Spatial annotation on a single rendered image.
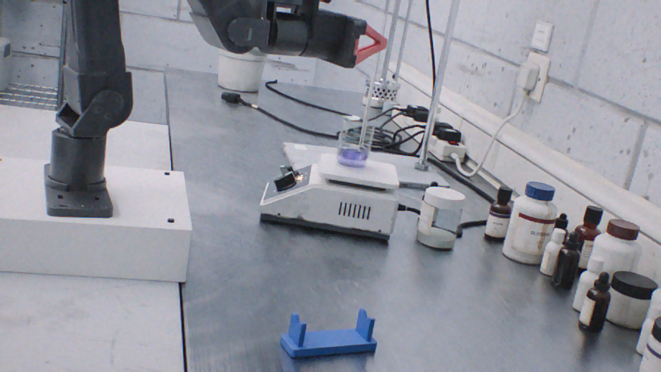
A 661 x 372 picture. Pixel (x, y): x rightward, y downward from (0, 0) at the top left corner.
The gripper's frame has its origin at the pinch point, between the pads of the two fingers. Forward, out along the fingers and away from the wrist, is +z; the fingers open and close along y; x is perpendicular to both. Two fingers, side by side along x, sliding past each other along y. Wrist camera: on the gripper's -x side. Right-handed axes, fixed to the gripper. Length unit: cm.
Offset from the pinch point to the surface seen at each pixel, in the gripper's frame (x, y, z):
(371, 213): 23.7, -7.9, -2.3
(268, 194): 24.3, 3.5, -13.0
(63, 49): 39, 199, 19
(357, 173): 18.9, -3.5, -2.6
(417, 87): 19, 64, 67
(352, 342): 27, -35, -25
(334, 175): 19.0, -3.8, -7.1
